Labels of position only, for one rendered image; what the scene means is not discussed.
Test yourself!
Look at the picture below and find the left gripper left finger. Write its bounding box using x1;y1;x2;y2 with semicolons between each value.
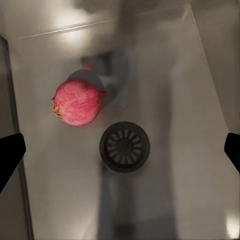
0;133;26;193

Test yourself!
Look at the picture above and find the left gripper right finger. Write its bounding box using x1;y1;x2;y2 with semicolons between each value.
224;133;240;172

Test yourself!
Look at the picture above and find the vidalia onion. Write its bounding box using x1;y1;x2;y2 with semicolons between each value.
52;78;108;127

